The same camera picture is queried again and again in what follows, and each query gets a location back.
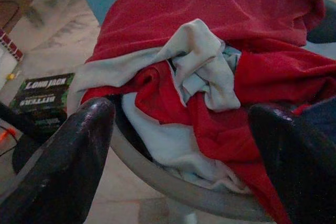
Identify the dark blue cloth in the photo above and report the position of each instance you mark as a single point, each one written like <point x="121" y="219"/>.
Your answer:
<point x="320" y="119"/>

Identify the red and white jersey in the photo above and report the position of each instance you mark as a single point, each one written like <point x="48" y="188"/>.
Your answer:
<point x="223" y="134"/>

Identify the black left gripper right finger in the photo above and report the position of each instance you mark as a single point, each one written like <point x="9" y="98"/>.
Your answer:
<point x="302" y="176"/>

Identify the red brick pattern box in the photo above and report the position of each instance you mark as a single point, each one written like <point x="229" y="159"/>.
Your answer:
<point x="11" y="48"/>

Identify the green Long Jack carton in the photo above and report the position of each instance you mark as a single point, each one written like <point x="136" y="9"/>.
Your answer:
<point x="42" y="98"/>

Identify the red towel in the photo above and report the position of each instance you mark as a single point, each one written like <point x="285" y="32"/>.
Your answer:
<point x="210" y="6"/>

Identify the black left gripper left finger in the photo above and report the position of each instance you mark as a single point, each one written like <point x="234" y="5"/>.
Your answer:
<point x="65" y="169"/>

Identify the small yellow object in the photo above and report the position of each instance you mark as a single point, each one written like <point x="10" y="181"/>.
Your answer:
<point x="11" y="76"/>

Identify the grey plastic basin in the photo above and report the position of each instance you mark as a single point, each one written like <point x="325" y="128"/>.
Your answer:
<point x="183" y="190"/>

